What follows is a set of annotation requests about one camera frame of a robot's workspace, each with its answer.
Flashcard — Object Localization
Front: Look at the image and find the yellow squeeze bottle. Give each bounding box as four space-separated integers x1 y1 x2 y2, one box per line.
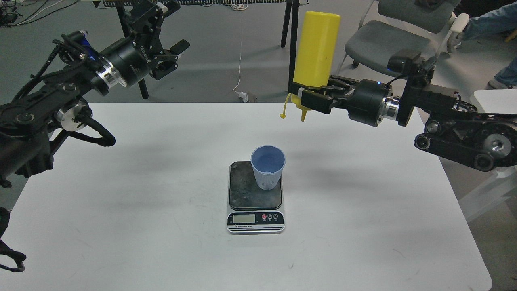
280 11 341 121

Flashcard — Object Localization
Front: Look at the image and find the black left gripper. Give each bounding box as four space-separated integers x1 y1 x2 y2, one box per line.
99 0 190 88

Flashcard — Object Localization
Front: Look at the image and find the floor cables bundle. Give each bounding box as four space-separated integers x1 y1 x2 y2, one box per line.
0 0 77 28

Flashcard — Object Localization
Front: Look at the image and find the digital kitchen scale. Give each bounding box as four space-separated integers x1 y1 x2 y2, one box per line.
227 161 286 234

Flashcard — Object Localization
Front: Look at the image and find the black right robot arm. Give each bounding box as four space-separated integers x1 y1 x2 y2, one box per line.
289 50 517 172

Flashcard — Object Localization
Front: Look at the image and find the white side table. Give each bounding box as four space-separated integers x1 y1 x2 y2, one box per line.
473 90 517 114

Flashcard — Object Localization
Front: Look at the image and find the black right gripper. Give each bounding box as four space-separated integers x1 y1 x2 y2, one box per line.
288 75 392 127

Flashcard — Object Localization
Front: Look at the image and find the light blue ribbed cup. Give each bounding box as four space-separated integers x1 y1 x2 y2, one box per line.
250 145 286 190

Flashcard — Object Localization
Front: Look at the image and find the grey office chair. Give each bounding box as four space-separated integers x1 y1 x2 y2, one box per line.
344 0 469 77

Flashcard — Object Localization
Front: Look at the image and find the black-legged background table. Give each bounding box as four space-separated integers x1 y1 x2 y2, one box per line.
92 0 310 100

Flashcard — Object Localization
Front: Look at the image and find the white charger cable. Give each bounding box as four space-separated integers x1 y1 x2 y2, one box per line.
231 4 259 103

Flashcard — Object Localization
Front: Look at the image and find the person's jeans leg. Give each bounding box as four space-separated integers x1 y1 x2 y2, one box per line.
460 2 517 90

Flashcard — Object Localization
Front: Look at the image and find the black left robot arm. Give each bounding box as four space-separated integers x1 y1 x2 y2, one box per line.
0 0 190 188

